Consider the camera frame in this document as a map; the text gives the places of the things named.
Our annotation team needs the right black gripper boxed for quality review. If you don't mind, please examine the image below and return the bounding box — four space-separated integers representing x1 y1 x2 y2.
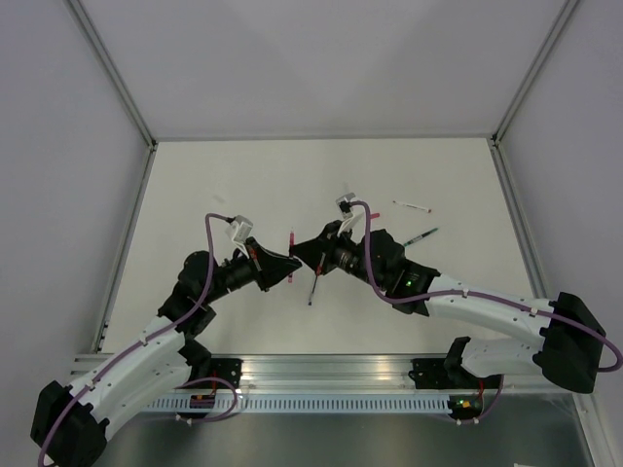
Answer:
291 220 386 291

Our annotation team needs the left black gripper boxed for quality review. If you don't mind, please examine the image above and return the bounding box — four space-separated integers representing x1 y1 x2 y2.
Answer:
203 236 302 303

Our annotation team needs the red gel pen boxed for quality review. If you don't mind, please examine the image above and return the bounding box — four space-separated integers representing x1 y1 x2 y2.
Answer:
286 226 297 285

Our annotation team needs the blue gel pen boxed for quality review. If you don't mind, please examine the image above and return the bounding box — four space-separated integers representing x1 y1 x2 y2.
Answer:
308 275 319 306

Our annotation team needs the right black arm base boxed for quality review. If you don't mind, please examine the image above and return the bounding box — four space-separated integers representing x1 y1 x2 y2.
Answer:
408 358 501 390

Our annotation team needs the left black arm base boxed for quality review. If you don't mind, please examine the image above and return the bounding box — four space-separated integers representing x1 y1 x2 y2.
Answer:
188 357 243 391

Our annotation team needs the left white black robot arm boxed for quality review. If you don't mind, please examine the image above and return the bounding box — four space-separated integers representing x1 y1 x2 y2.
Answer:
30 238 302 466

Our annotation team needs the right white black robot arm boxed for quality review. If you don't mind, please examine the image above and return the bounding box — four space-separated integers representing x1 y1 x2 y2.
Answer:
290 221 605 394

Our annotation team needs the green pen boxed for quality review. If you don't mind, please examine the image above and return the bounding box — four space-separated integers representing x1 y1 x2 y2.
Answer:
402 228 439 248

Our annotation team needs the white red-tipped marker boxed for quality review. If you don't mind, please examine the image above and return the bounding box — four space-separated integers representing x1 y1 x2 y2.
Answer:
392 199 432 214

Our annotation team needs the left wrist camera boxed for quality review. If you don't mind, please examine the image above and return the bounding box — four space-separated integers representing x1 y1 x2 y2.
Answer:
226 215 254 247

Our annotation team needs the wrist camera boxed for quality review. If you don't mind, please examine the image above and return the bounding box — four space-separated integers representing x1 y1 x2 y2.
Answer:
336 192 364 235
226 215 254 247

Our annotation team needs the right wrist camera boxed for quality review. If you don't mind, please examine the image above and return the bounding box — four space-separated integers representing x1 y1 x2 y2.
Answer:
336 192 364 235

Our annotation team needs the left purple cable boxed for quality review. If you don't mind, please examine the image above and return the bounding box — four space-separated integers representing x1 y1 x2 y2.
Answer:
36 211 239 467

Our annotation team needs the aluminium mounting rail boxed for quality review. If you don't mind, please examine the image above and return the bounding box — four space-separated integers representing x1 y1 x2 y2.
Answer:
66 354 573 395

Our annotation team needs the white slotted cable duct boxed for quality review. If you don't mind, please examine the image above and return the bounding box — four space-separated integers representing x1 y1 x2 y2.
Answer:
143 392 451 414

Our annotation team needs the right aluminium frame post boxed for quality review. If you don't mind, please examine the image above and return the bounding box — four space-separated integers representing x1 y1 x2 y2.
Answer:
491 0 584 147

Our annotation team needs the aluminium frame post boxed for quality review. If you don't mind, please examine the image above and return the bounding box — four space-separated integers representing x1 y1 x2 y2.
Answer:
65 0 158 148
491 0 584 147

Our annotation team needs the left aluminium frame post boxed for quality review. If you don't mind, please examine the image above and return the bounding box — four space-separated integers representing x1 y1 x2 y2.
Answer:
65 0 158 148

